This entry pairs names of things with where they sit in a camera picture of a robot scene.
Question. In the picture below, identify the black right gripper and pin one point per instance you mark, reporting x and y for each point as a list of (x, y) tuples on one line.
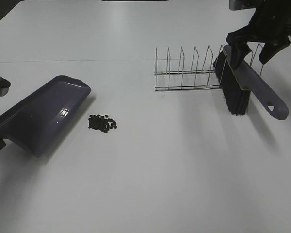
[(270, 21)]

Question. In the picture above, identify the purple plastic dustpan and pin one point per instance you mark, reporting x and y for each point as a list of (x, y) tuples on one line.
[(38, 119)]

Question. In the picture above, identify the purple brush black bristles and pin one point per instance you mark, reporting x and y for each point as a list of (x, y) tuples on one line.
[(238, 84)]

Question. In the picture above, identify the pile of coffee beans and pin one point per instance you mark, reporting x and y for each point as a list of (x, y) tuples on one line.
[(101, 123)]

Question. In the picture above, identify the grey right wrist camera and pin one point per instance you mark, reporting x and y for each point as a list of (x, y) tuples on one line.
[(235, 5)]

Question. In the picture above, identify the chrome wire dish rack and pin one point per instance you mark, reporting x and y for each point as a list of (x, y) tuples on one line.
[(194, 72)]

